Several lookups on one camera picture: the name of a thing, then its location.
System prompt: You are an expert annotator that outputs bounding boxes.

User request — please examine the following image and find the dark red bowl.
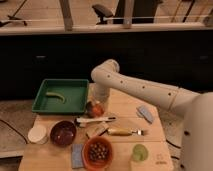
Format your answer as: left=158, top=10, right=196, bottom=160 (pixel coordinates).
left=50, top=121, right=77, bottom=147

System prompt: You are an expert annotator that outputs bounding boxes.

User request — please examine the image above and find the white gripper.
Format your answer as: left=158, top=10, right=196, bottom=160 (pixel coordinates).
left=92, top=83, right=110, bottom=110

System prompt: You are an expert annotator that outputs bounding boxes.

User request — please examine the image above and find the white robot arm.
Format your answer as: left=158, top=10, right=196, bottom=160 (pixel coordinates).
left=91, top=59, right=213, bottom=171

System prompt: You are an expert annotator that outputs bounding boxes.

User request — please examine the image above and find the green plastic cup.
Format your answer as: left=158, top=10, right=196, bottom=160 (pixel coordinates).
left=132, top=144, right=148, bottom=162

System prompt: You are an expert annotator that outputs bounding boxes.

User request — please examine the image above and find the white handled knife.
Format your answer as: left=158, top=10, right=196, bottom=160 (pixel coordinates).
left=75, top=117, right=116, bottom=126

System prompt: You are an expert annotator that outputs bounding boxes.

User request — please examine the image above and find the green banana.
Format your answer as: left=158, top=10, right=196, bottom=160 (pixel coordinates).
left=45, top=92, right=66, bottom=103

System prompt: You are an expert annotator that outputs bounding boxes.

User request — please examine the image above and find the green plastic tray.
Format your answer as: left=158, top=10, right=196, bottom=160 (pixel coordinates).
left=32, top=79, right=89, bottom=115

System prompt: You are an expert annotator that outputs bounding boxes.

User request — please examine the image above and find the small metal cup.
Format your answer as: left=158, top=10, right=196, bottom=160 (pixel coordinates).
left=86, top=101, right=94, bottom=118

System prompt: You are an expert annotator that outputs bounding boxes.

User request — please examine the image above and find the orange bowl of nuts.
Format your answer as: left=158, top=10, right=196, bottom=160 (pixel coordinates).
left=82, top=136, right=113, bottom=171

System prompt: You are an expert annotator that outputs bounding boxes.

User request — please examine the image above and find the blue grey cloth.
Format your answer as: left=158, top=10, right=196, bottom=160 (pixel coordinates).
left=137, top=106, right=154, bottom=124

